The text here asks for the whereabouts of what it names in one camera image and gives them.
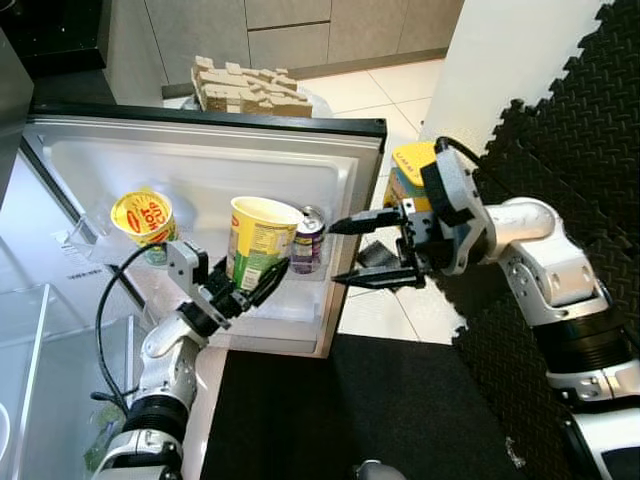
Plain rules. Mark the grey kitchen cabinets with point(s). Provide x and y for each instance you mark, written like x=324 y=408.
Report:
x=290 y=25

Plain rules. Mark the purple drink can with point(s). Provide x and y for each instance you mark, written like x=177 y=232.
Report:
x=308 y=242

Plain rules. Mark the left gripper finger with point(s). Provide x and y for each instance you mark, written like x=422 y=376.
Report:
x=265 y=290

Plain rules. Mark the stack of cardboard egg trays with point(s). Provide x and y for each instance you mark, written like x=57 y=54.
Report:
x=250 y=88

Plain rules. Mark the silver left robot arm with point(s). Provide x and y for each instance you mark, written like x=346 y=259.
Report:
x=165 y=370

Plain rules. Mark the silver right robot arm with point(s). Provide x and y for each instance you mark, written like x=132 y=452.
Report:
x=540 y=270

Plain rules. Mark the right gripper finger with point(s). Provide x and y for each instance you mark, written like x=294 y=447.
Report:
x=380 y=277
x=370 y=220

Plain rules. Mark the black floor mat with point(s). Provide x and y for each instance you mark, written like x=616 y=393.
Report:
x=330 y=410

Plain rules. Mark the clear fridge drawer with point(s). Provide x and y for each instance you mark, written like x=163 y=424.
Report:
x=50 y=380

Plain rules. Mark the fridge door with white shelf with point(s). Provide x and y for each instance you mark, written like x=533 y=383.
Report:
x=200 y=160

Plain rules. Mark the black foam puzzle mats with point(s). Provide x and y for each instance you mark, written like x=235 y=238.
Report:
x=580 y=120

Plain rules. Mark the yellow green cup noodle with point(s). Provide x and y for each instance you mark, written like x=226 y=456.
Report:
x=258 y=245
x=143 y=218

